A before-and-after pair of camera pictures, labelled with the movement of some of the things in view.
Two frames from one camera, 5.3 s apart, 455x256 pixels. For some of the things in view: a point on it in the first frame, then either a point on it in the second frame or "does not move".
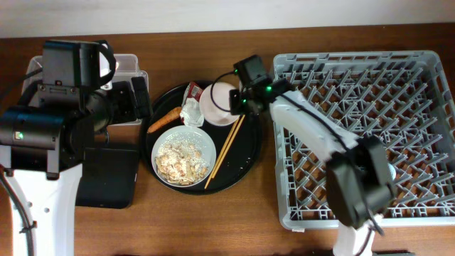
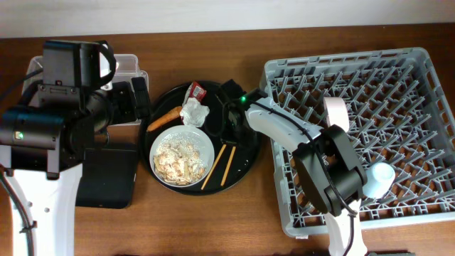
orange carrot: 170,117 does not move
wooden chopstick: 228,146 → 229,163
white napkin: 190,114 does not move
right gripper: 236,106 → 227,136
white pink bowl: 215,105 → 338,113
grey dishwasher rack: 404,100 does not move
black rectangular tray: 107,179 does not move
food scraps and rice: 181,162 does not move
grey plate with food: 183,156 does not move
